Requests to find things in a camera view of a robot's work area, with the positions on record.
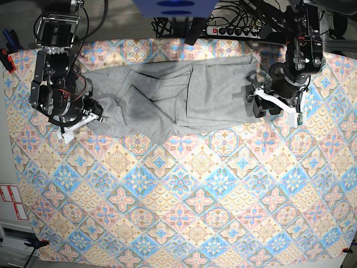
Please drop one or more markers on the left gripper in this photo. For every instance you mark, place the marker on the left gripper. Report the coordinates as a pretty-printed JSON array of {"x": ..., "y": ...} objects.
[{"x": 280, "y": 95}]

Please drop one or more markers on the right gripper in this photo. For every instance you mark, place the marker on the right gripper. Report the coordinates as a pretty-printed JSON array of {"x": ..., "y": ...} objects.
[{"x": 69, "y": 116}]

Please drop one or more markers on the grey T-shirt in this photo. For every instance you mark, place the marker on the grey T-shirt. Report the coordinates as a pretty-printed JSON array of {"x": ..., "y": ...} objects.
[{"x": 173, "y": 98}]

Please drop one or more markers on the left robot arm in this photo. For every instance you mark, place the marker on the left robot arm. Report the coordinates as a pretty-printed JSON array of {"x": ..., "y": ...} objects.
[{"x": 300, "y": 24}]

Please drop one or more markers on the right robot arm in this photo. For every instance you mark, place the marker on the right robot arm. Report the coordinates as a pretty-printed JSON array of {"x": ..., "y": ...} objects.
[{"x": 58, "y": 90}]

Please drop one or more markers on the black power strip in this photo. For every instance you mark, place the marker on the black power strip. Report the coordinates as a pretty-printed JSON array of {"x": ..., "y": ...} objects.
[{"x": 251, "y": 32}]

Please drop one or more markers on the patterned tablecloth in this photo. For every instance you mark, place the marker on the patterned tablecloth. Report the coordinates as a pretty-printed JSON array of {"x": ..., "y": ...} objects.
[{"x": 258, "y": 195}]

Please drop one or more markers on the orange black clamp upper left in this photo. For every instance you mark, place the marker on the orange black clamp upper left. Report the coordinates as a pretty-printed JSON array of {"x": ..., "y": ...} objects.
[{"x": 7, "y": 61}]

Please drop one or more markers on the red white labels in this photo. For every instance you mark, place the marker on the red white labels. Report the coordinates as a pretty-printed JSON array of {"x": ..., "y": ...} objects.
[{"x": 10, "y": 198}]

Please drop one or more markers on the blue box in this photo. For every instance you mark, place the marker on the blue box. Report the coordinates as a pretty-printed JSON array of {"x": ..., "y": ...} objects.
[{"x": 175, "y": 8}]

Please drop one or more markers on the blue black clamp lower left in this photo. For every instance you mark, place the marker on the blue black clamp lower left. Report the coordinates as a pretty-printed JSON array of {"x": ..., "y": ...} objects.
[{"x": 35, "y": 243}]

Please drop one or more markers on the orange clamp lower right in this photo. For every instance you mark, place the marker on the orange clamp lower right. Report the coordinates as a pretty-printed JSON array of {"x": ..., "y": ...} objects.
[{"x": 347, "y": 250}]

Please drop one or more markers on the blue handled tool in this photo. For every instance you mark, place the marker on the blue handled tool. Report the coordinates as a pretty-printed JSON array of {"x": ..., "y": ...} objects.
[{"x": 13, "y": 43}]

